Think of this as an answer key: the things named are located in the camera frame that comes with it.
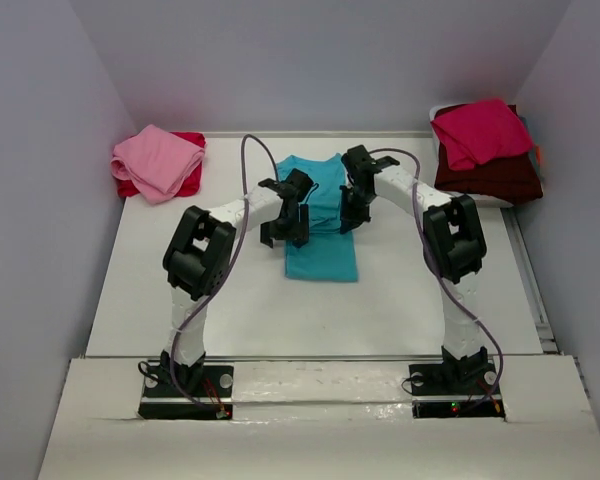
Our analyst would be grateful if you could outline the turquoise t shirt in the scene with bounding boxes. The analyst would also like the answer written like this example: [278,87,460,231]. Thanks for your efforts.
[277,154,358,283]

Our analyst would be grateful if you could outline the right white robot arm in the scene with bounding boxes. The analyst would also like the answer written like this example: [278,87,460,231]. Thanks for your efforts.
[340,145,494,397]

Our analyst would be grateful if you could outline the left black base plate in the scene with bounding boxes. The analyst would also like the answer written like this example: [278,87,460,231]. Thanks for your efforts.
[138,361,234,421]

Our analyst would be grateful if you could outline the dark red t shirt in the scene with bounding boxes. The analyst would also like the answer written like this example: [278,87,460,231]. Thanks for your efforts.
[430,101,543,205]

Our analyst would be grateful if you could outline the white perforated basket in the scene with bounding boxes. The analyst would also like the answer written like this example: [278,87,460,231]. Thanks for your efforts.
[427,105,546,210]

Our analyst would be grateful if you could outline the red folded t shirt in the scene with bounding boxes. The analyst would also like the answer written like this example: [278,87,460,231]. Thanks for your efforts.
[115,131,207,199]

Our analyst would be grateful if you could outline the magenta t shirt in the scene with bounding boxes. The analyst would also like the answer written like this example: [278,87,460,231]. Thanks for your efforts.
[431,99,533,171]

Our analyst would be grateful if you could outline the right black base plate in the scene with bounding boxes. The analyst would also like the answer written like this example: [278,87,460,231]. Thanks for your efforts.
[401,363,506,419]

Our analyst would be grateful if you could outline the pink folded t shirt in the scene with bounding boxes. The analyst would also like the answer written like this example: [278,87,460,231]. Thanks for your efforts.
[110,123,204,206]

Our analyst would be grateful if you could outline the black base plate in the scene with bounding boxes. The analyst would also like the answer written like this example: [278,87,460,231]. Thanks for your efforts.
[401,363,506,419]
[138,361,234,421]

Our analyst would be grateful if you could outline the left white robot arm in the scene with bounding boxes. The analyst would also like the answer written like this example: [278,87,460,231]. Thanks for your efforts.
[141,169,314,396]

